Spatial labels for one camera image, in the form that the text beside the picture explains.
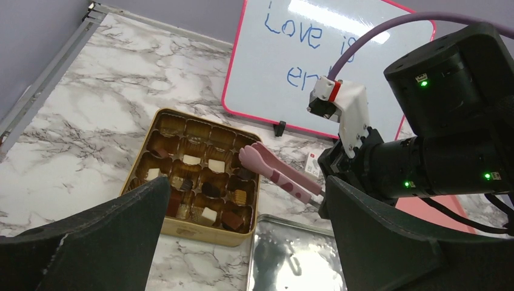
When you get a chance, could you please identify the dark brown chocolate front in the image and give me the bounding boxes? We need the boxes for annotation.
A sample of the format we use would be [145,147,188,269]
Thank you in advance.
[166,193,181,217]

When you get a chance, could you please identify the white round chocolate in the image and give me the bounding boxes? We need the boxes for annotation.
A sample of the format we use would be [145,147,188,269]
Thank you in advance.
[145,168,161,181]

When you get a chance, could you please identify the pink silicone tongs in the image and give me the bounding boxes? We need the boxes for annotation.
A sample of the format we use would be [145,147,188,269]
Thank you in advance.
[239,142,324,210]

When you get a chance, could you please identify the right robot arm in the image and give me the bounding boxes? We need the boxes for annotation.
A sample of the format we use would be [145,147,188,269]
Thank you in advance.
[319,21,513,235]

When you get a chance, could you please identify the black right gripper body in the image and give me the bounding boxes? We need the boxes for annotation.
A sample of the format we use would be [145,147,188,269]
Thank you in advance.
[318,127,426,207]

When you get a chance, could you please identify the small white card box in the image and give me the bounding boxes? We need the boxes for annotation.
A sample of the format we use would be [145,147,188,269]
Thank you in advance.
[304,152,321,180]

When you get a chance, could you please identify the dark square chocolate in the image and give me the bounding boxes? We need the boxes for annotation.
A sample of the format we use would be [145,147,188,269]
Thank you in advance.
[234,167,255,181]

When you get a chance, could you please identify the black whiteboard stand left foot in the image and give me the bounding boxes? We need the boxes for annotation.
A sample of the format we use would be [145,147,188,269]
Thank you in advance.
[273,121,287,137]

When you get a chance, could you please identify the tan waffle chocolate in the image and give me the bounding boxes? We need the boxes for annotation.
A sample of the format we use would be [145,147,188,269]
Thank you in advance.
[232,189,247,206]

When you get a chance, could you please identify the white square chocolate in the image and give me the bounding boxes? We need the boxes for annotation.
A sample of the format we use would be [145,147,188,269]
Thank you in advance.
[182,155,201,166]
[208,159,225,173]

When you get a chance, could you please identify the gold chocolate box tray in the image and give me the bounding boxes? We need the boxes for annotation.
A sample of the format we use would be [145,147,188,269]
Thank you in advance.
[122,108,260,247]

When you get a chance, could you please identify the pink-framed whiteboard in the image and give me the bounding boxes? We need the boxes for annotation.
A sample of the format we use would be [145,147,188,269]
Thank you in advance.
[222,0,436,141]

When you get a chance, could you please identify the white chocolate piece front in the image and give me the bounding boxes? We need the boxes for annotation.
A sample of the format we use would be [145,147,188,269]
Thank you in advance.
[198,207,218,226]

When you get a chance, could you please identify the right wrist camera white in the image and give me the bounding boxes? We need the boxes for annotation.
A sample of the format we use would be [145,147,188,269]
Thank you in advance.
[307,76,370,158]

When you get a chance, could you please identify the pink plastic tray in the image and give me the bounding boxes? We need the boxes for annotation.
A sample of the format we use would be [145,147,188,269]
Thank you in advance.
[396,195,476,234]

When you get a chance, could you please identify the dark oval chocolate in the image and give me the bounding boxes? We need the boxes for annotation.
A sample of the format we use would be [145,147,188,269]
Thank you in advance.
[201,182,221,198]

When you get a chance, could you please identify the brown chocolate apart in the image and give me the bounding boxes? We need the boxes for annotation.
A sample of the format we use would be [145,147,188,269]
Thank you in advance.
[221,211,244,232]

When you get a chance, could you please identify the dark fluted cup chocolate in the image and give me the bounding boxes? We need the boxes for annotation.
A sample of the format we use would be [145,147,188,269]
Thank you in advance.
[179,179,194,192]

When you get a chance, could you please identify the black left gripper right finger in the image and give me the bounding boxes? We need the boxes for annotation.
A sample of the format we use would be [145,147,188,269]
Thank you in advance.
[325,176,513,290]

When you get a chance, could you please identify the silver tin lid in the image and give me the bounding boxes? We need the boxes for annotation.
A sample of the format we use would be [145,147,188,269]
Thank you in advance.
[246,215,347,291]

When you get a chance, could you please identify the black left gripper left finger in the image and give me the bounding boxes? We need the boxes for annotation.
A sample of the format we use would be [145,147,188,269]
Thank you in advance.
[1,177,171,290]

